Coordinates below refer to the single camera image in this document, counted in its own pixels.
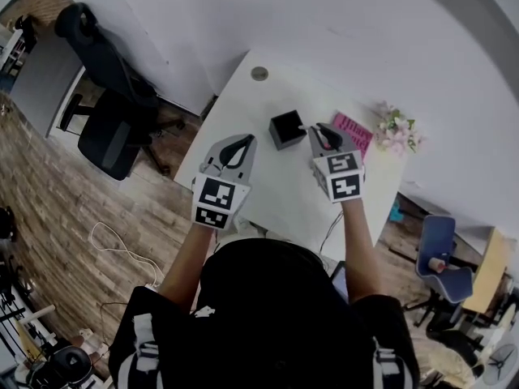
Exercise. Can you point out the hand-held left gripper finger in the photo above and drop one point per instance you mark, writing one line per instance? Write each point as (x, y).
(248, 164)
(213, 152)

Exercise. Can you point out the pink book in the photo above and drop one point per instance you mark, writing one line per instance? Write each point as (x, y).
(353, 130)

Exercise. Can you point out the pink flowers in small pot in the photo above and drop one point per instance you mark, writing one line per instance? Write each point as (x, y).
(395, 130)

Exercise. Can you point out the black square box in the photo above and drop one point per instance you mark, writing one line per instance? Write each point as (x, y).
(284, 142)

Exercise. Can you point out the grey top table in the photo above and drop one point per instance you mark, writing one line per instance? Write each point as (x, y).
(44, 83)

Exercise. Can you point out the black office chair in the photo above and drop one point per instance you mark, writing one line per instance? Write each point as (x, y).
(109, 140)

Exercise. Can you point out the white standing fan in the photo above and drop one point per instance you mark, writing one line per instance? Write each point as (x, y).
(500, 361)

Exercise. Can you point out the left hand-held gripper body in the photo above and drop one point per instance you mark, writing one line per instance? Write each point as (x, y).
(215, 199)

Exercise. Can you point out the person's left forearm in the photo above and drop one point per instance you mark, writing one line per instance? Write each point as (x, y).
(184, 262)

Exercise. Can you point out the teal small object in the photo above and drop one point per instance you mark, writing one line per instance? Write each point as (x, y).
(396, 212)

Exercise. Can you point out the person's black shirt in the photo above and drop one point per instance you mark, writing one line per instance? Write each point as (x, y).
(263, 318)

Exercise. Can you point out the yellow top table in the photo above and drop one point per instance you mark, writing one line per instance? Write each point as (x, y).
(486, 274)

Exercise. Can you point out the person's right forearm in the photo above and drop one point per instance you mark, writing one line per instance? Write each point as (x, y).
(361, 253)

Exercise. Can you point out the white table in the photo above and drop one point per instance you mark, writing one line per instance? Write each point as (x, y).
(284, 176)

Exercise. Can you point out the blue chair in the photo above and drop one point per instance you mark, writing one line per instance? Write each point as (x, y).
(438, 237)

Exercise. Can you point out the black round seat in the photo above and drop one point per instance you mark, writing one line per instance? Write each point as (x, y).
(69, 365)

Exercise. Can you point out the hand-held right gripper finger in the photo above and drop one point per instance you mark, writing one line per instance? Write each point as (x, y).
(316, 148)
(346, 142)

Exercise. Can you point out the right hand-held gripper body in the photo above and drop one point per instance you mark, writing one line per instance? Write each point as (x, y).
(344, 176)

